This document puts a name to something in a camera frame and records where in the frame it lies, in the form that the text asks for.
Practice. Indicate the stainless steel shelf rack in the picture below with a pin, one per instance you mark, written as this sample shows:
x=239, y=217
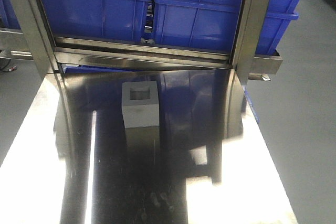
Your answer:
x=36, y=41

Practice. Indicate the blue plastic bin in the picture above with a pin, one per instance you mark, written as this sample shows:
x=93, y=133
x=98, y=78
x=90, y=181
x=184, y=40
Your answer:
x=203, y=24

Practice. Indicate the blue bin far left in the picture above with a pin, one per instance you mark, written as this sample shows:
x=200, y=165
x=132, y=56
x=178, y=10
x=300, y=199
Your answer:
x=8, y=15

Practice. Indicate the gray foam base block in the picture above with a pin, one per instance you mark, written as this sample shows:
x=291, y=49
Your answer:
x=140, y=104

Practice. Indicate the blue bin far right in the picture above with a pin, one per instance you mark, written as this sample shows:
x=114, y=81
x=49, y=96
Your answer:
x=278, y=17

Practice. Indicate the blue bin with red items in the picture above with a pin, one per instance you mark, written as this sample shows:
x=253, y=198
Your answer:
x=109, y=19

